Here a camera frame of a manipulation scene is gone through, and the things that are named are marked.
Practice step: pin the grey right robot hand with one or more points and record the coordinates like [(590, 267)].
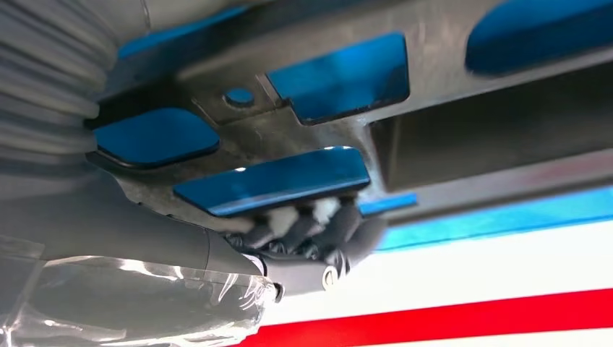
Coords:
[(119, 249)]

